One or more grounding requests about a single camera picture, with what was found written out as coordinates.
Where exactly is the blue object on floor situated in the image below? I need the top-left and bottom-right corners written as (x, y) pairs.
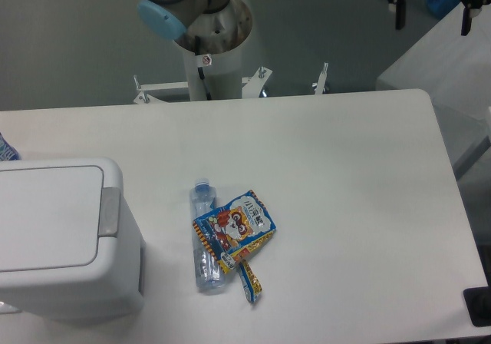
top-left (425, 0), bottom-right (460, 20)

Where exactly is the black clamp at table corner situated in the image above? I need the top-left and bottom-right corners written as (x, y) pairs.
top-left (463, 286), bottom-right (490, 327)

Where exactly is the blue patterned object left edge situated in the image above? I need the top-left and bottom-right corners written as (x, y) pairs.
top-left (0, 134), bottom-right (21, 161)

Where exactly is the black cable on pedestal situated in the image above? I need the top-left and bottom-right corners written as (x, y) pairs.
top-left (193, 35), bottom-right (213, 101)

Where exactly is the white side table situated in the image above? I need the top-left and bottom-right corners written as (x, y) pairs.
top-left (376, 6), bottom-right (490, 179)

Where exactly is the clear plastic water bottle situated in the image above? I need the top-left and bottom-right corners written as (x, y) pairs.
top-left (189, 178), bottom-right (225, 294)

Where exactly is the blue cartoon snack wrapper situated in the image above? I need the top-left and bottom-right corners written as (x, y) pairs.
top-left (193, 190), bottom-right (277, 305)

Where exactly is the white push-lid trash can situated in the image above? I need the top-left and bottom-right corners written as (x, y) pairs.
top-left (1, 157), bottom-right (146, 320)

